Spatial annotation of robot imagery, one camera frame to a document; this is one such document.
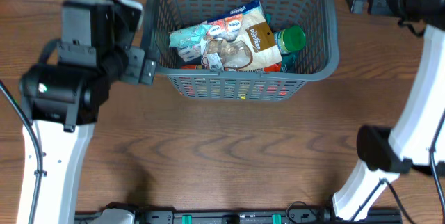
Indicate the orange spaghetti pack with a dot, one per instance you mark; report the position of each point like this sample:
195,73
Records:
273,68

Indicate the green lidded jar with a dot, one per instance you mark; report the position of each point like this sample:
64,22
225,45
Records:
290,40

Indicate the grey plastic basket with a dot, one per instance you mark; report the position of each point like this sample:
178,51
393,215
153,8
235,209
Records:
316,61

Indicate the small teal packet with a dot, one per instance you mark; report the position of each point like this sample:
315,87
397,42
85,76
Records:
188,36

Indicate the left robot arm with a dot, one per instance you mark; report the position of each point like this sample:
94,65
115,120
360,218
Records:
61,97

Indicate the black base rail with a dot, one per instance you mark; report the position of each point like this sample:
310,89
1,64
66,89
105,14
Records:
297,212

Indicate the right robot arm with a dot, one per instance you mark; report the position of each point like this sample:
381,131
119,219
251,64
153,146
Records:
416,142

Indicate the beige snack pouch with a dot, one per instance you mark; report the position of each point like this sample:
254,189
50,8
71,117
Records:
253,49

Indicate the green coffee bag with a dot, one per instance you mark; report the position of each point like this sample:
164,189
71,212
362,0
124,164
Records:
288,63

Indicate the Kleenex tissue pack strip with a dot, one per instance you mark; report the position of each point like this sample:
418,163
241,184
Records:
225,27

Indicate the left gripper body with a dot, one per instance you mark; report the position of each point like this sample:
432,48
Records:
126,63

